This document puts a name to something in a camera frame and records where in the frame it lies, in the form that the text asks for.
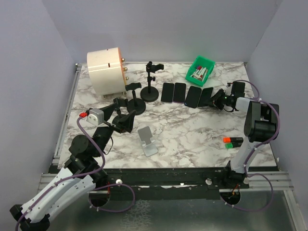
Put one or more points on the silver edged black phone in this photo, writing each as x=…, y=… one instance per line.
x=167, y=92

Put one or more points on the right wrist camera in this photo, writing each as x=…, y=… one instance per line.
x=236, y=89

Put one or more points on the black mounting rail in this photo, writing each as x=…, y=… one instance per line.
x=168, y=183

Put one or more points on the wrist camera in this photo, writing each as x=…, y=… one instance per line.
x=93, y=116
x=236, y=89

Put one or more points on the green capped marker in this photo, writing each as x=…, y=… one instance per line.
x=232, y=145

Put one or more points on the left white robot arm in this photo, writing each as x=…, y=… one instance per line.
x=82, y=172

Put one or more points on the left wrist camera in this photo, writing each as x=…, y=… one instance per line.
x=93, y=116

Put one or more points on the orange capped marker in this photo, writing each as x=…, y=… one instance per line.
x=232, y=139

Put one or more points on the green plastic bin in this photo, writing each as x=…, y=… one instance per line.
x=200, y=70

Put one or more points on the silver phone stand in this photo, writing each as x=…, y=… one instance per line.
x=148, y=142

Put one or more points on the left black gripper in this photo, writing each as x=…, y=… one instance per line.
x=126, y=122

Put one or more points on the purple edged black phone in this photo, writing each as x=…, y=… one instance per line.
x=179, y=92

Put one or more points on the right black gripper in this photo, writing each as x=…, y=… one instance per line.
x=215, y=99

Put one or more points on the cream cylindrical box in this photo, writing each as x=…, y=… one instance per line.
x=106, y=71

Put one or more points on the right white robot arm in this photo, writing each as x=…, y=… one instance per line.
x=261, y=126

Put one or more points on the black phone stand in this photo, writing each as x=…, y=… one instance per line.
x=150, y=94
x=136, y=104

